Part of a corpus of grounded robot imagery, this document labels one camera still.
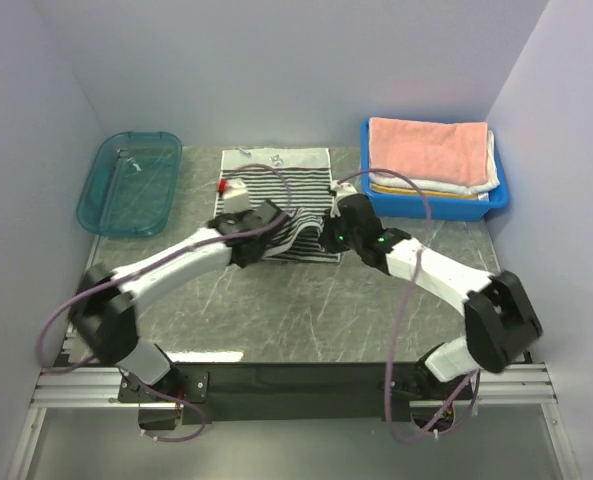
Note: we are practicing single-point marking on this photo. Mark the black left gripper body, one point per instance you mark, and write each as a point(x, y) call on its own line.
point(261, 253)

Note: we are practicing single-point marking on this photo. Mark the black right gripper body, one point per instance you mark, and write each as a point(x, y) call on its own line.
point(338, 239)

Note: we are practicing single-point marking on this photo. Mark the green white striped towel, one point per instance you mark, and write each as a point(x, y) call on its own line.
point(297, 181)

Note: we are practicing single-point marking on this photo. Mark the white terry towel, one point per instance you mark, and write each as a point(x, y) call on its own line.
point(389, 183)

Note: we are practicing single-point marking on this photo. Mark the pink terry towel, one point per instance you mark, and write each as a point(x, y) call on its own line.
point(452, 153)

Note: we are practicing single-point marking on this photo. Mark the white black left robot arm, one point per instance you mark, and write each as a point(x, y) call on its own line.
point(109, 303)

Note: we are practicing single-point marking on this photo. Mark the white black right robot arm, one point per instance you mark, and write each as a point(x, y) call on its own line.
point(500, 321)

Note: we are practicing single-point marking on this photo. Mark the blue plastic bin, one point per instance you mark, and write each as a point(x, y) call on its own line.
point(407, 203)

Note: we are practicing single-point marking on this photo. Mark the teal plastic laundry basket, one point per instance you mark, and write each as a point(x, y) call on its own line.
point(131, 185)

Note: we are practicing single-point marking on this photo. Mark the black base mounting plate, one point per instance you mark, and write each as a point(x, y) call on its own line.
point(296, 391)

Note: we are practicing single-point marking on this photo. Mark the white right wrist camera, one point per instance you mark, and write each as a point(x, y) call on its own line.
point(339, 191)

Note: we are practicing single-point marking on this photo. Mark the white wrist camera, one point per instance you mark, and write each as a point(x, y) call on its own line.
point(339, 191)
point(234, 196)

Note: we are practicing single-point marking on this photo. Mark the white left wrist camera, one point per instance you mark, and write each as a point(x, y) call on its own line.
point(234, 196)

